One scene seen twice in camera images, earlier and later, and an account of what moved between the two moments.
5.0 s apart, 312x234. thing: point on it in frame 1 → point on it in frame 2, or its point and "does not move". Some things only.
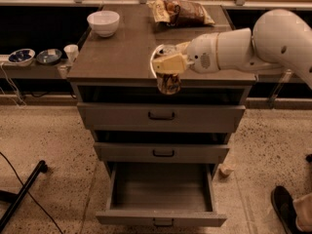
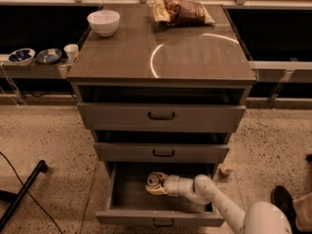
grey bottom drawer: x=164 y=194 does not move
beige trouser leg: x=303 y=209 does not move
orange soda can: x=168 y=83 → x=153 y=179
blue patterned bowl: x=21 y=58 does not move
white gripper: x=202 y=55 → x=172 y=184
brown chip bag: x=178 y=13 does not move
